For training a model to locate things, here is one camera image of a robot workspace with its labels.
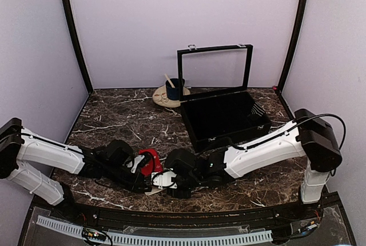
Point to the red Santa Christmas sock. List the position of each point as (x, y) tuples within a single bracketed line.
[(150, 162)]

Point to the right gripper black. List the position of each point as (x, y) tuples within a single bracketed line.
[(185, 194)]

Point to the beige woven coaster mat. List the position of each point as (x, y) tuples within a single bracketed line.
[(160, 97)]

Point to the white slotted cable duct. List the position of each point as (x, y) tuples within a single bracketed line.
[(151, 236)]

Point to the right black frame post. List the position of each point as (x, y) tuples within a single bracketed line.
[(292, 45)]

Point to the black front rail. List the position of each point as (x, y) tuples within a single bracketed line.
[(162, 211)]

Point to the wooden stick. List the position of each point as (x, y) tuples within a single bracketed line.
[(169, 81)]

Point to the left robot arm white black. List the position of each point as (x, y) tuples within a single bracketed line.
[(20, 147)]

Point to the black display box glass lid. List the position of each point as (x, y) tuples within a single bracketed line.
[(213, 118)]

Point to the left circuit board with wires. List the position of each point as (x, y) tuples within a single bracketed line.
[(92, 236)]

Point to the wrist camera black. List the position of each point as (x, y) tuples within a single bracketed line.
[(177, 157), (120, 153)]

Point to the black frame post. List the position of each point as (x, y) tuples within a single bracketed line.
[(292, 45), (76, 45)]

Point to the striped black white sock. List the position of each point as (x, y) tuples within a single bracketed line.
[(256, 111)]

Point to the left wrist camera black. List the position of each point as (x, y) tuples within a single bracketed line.
[(120, 153)]

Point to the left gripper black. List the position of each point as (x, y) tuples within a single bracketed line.
[(135, 184)]

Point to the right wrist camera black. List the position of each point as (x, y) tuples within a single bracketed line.
[(177, 157)]

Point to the left black frame post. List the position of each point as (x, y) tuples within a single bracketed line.
[(76, 45)]

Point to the right circuit board with wires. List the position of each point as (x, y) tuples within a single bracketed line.
[(322, 229)]

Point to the dark blue cup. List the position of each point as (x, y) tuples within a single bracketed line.
[(172, 89)]

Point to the circuit board with wires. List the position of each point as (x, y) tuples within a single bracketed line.
[(322, 229), (92, 236)]

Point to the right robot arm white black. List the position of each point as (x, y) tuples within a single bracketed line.
[(308, 135)]

